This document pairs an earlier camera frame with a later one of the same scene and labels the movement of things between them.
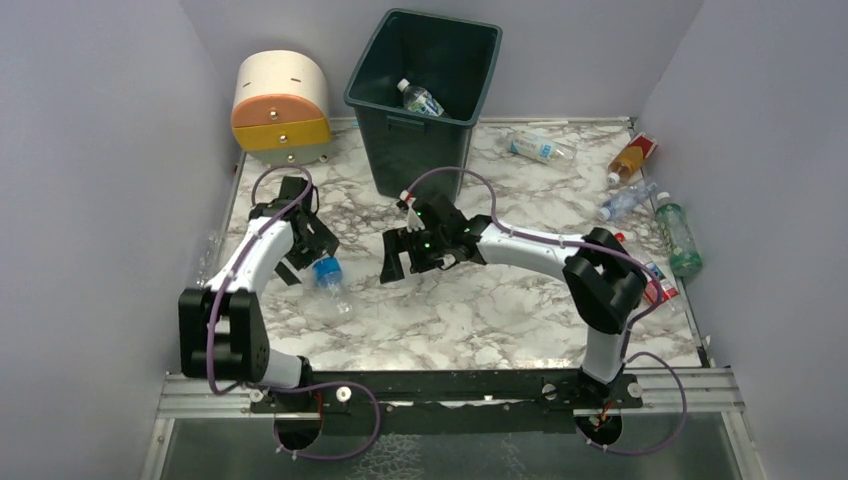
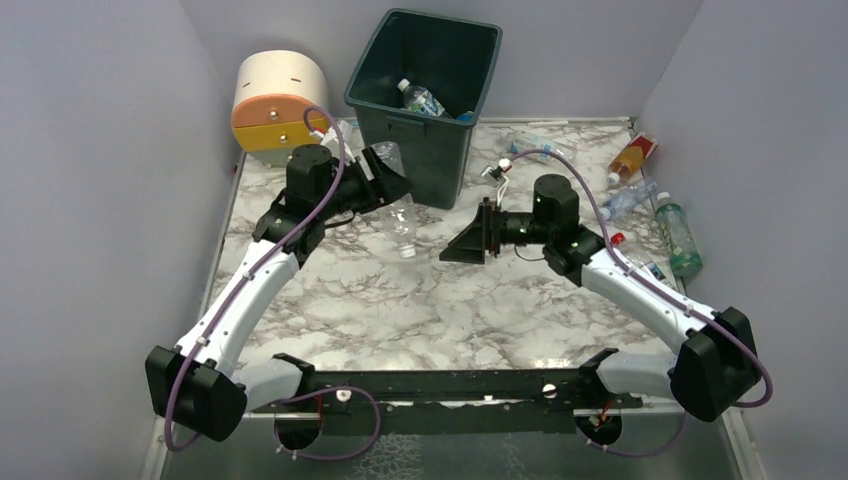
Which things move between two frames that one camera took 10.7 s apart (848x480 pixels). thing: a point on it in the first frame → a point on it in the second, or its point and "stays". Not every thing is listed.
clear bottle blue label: [329, 296] → [467, 116]
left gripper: [311, 247] → [372, 179]
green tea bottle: [678, 239] stays
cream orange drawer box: [280, 112] stays
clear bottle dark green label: [421, 100] stays
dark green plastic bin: [418, 88] stays
